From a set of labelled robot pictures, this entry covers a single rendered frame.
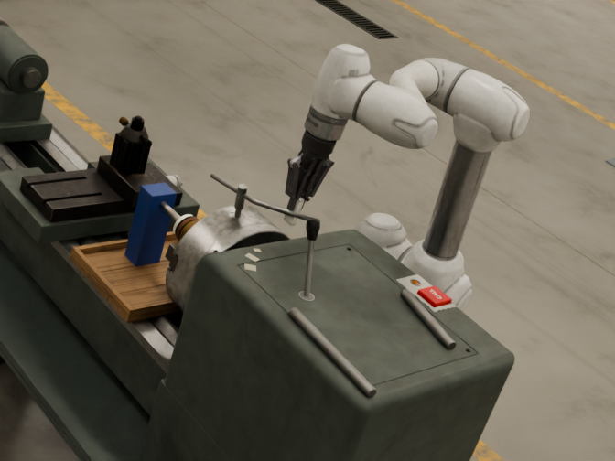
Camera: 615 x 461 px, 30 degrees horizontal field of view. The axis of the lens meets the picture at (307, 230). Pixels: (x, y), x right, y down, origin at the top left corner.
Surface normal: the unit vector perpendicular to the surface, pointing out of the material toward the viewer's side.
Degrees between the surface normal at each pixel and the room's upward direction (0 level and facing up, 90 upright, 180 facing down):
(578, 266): 0
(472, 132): 105
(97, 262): 0
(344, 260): 0
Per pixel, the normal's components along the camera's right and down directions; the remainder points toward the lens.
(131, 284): 0.27, -0.84
